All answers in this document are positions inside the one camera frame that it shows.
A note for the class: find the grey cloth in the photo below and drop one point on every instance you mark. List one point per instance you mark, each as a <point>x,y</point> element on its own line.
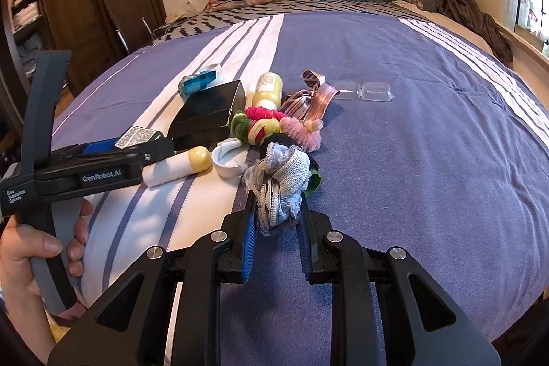
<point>277,181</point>

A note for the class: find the blue small box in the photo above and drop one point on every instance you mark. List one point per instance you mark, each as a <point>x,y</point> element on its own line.
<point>190,85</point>

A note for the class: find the white tube with yellow cap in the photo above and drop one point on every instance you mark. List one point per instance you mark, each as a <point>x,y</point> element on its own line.
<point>173,168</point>

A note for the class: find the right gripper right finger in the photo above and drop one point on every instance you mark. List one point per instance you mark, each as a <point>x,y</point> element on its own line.
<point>317,261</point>

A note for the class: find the person's left hand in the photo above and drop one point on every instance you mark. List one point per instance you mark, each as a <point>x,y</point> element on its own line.
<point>23,299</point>

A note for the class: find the black box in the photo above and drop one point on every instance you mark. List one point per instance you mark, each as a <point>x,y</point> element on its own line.
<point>205,117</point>

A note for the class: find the yellow lotion bottle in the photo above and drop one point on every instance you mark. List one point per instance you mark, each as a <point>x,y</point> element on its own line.
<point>268,92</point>

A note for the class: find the clear plastic case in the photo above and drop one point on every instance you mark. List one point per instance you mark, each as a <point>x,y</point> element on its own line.
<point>367,91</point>

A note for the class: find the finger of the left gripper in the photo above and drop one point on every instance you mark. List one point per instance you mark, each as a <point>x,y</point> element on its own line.
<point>151,145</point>
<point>103,145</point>

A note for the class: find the blue striped bedspread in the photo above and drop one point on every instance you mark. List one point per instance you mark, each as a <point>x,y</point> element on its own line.
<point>454,169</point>

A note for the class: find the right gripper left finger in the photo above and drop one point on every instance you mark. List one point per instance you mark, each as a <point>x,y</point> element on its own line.
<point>236,264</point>

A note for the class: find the brown striped ribbon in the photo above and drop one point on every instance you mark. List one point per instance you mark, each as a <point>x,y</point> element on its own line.
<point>310,104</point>

